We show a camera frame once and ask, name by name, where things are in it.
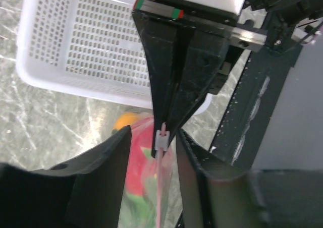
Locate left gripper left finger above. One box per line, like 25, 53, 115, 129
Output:
1, 126, 131, 227

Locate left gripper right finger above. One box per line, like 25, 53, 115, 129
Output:
176, 130, 322, 227

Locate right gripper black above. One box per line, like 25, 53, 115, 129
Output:
135, 0, 322, 142

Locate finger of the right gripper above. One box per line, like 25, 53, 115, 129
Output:
132, 10, 182, 157

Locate clear zip top bag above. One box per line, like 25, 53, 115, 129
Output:
113, 112, 181, 227

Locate white rectangular perforated basket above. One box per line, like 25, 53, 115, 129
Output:
15, 0, 212, 116

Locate green fake leafy vegetable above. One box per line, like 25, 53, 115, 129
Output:
121, 177, 175, 228

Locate red fake dragon fruit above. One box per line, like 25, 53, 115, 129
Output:
125, 126, 157, 197

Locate orange fake fruit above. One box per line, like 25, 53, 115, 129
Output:
112, 112, 140, 134

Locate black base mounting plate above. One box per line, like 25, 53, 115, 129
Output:
209, 45, 302, 169

